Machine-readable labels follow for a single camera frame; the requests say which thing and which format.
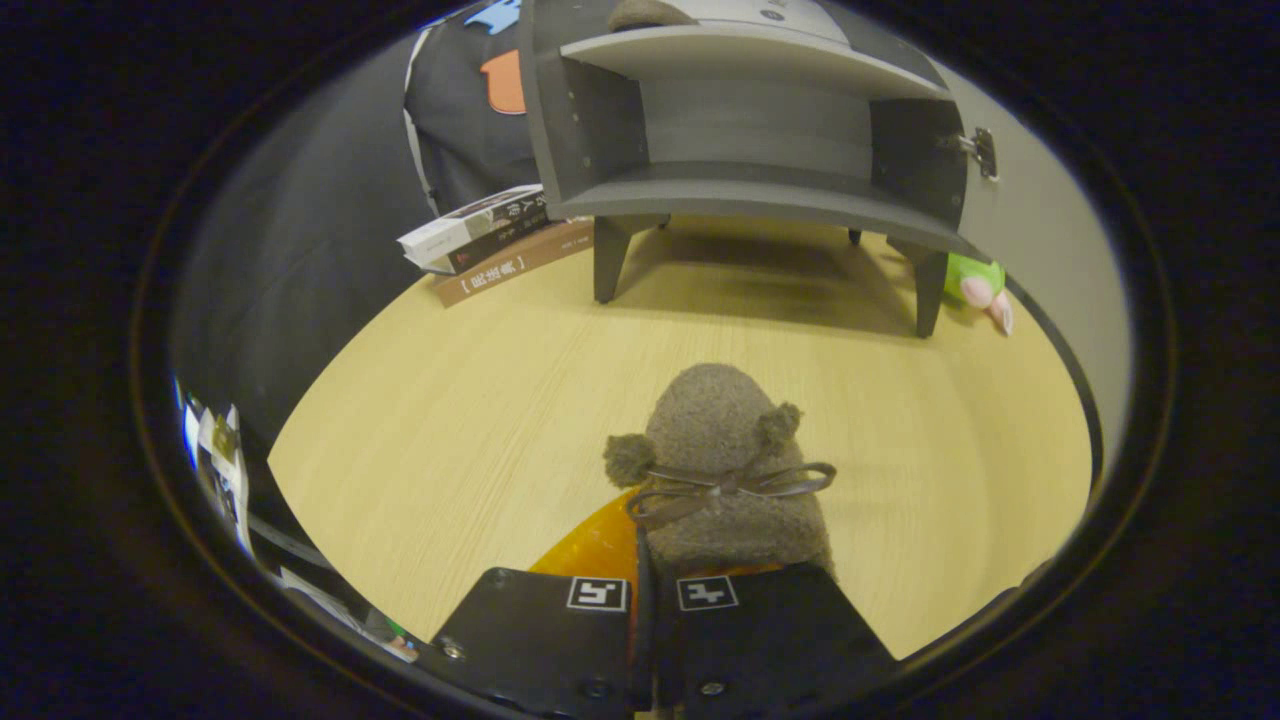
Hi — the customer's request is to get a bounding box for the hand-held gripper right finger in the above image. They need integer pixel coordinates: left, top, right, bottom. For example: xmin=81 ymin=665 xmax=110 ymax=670
xmin=652 ymin=562 xmax=901 ymax=719

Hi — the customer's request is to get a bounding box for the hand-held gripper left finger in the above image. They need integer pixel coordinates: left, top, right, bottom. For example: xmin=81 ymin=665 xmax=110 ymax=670
xmin=428 ymin=488 xmax=651 ymax=720

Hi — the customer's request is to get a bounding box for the brown fuzzy slipper shoe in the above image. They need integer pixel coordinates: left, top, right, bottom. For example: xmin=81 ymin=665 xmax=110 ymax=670
xmin=607 ymin=0 xmax=698 ymax=31
xmin=603 ymin=362 xmax=839 ymax=581

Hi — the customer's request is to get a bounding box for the grey shoe cabinet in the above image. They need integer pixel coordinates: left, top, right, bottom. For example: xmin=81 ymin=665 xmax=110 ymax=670
xmin=518 ymin=0 xmax=986 ymax=339

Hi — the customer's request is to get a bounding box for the metal door hinge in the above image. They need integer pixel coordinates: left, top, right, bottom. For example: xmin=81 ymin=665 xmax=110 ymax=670
xmin=940 ymin=127 xmax=999 ymax=181

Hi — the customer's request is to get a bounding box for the brown book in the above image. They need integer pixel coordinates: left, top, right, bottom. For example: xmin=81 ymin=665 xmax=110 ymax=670
xmin=432 ymin=222 xmax=596 ymax=309

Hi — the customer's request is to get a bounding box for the black book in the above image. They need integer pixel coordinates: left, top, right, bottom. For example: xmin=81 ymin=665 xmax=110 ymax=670
xmin=430 ymin=205 xmax=561 ymax=276

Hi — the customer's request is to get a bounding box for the green and pink plush toy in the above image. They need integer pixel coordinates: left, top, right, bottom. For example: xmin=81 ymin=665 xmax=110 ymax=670
xmin=943 ymin=252 xmax=1016 ymax=336

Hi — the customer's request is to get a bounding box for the black backdrop cloth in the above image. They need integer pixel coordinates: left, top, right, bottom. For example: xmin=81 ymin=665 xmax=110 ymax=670
xmin=175 ymin=0 xmax=546 ymax=451

